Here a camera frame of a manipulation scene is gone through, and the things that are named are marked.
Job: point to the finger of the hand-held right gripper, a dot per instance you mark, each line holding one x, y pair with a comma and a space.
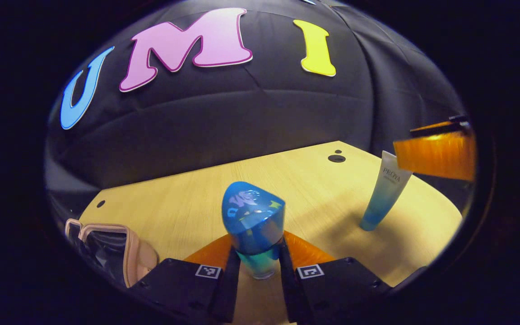
436, 128
436, 155

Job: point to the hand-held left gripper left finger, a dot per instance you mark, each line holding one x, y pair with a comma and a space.
228, 289

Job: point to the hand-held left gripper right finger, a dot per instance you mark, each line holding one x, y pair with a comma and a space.
287, 289

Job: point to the white and blue tube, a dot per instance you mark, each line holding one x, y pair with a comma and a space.
384, 194

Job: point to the blue skin care bottle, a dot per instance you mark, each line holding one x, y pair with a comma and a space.
253, 225

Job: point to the black backdrop cloth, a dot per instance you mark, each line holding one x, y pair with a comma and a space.
242, 113

